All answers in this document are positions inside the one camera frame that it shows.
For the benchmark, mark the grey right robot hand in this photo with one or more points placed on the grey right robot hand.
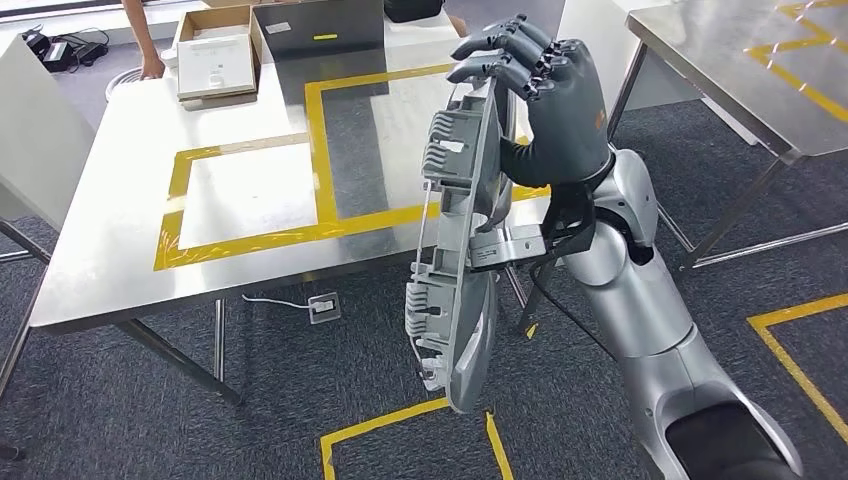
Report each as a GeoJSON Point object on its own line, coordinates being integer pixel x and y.
{"type": "Point", "coordinates": [570, 119]}

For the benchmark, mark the person's right hand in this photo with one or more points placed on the person's right hand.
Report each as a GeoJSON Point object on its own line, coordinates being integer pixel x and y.
{"type": "Point", "coordinates": [154, 68]}

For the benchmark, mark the grey wheel cover hubcap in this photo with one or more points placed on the grey wheel cover hubcap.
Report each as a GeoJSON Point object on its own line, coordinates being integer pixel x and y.
{"type": "Point", "coordinates": [464, 331]}

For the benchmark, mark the person's right forearm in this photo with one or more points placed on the person's right forearm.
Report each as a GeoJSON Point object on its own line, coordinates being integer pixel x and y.
{"type": "Point", "coordinates": [136, 26]}

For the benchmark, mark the white workbench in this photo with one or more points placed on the white workbench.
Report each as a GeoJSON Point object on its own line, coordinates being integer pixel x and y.
{"type": "Point", "coordinates": [616, 40]}

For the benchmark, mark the stainless steel workbench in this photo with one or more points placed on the stainless steel workbench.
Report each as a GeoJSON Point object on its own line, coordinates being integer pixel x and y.
{"type": "Point", "coordinates": [729, 53]}
{"type": "Point", "coordinates": [26, 242]}
{"type": "Point", "coordinates": [119, 232]}

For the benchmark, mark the yellow workbench tape marking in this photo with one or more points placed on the yellow workbench tape marking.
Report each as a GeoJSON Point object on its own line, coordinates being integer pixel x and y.
{"type": "Point", "coordinates": [324, 166]}
{"type": "Point", "coordinates": [772, 66]}

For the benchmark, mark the white round ribbed base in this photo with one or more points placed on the white round ribbed base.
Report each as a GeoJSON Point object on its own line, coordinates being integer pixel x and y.
{"type": "Point", "coordinates": [122, 83]}

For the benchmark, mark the white flat device box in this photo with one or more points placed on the white flat device box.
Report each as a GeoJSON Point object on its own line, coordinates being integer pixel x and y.
{"type": "Point", "coordinates": [215, 66]}

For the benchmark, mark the black power adapter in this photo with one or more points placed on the black power adapter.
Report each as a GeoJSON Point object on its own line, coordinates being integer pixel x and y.
{"type": "Point", "coordinates": [34, 43]}
{"type": "Point", "coordinates": [93, 53]}
{"type": "Point", "coordinates": [58, 56]}

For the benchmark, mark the open cardboard box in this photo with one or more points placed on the open cardboard box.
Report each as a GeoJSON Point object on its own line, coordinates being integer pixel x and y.
{"type": "Point", "coordinates": [192, 16]}

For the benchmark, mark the white desk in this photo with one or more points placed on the white desk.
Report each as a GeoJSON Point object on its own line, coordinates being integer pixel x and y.
{"type": "Point", "coordinates": [40, 132]}

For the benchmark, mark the person's leg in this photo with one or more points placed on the person's leg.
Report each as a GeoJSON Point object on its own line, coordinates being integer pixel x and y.
{"type": "Point", "coordinates": [458, 25]}

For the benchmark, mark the floor socket box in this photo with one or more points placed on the floor socket box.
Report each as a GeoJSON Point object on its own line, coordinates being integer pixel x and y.
{"type": "Point", "coordinates": [324, 308]}

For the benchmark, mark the yellow floor tape marking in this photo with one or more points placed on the yellow floor tape marking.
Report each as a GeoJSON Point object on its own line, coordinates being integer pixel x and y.
{"type": "Point", "coordinates": [795, 311]}

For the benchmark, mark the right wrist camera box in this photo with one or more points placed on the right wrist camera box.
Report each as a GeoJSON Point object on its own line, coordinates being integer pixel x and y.
{"type": "Point", "coordinates": [503, 248]}

